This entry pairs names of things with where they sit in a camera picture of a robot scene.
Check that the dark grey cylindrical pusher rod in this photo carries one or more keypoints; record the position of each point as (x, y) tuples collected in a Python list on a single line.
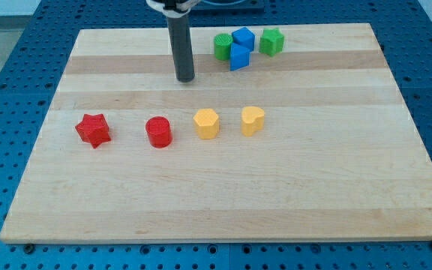
[(180, 40)]

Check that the white rod mount clamp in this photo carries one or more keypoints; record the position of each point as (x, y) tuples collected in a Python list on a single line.
[(172, 8)]

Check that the light wooden board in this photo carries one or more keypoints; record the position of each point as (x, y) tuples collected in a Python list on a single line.
[(339, 158)]

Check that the green cylinder block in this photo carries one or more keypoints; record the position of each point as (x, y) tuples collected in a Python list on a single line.
[(222, 46)]

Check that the blue cube block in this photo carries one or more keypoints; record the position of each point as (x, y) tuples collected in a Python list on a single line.
[(244, 37)]

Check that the blue triangular block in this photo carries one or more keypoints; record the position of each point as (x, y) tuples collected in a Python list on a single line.
[(239, 57)]

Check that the green star block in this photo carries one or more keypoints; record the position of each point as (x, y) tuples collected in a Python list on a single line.
[(271, 41)]

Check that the yellow hexagon block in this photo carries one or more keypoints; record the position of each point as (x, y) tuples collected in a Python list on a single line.
[(206, 123)]

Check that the red cylinder block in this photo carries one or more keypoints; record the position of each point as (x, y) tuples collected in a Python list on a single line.
[(159, 132)]

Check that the yellow heart block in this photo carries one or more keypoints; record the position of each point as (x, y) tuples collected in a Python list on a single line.
[(252, 120)]

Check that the red star block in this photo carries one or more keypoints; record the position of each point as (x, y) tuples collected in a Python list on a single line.
[(93, 129)]

